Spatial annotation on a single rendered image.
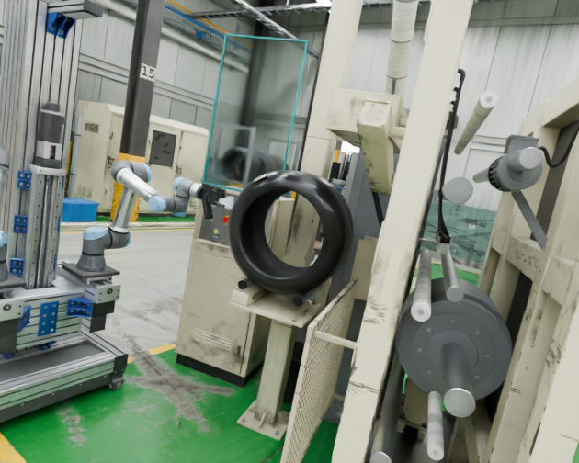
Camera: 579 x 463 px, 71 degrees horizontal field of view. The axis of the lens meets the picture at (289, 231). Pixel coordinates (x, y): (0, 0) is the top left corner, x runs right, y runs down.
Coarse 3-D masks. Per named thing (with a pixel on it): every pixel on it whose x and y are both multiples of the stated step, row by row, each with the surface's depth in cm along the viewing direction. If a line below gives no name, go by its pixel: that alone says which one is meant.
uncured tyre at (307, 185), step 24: (264, 192) 184; (312, 192) 177; (336, 192) 189; (240, 216) 188; (264, 216) 215; (336, 216) 176; (240, 240) 190; (264, 240) 216; (336, 240) 176; (240, 264) 191; (264, 264) 214; (288, 264) 216; (312, 264) 179; (336, 264) 180; (288, 288) 185; (312, 288) 187
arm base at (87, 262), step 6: (84, 252) 225; (84, 258) 225; (90, 258) 225; (96, 258) 227; (102, 258) 230; (78, 264) 226; (84, 264) 224; (90, 264) 225; (96, 264) 227; (102, 264) 230; (84, 270) 224; (90, 270) 225; (96, 270) 227; (102, 270) 230
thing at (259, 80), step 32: (224, 64) 258; (256, 64) 251; (288, 64) 244; (224, 96) 259; (256, 96) 252; (288, 96) 246; (224, 128) 261; (256, 128) 254; (288, 128) 247; (224, 160) 263; (256, 160) 256
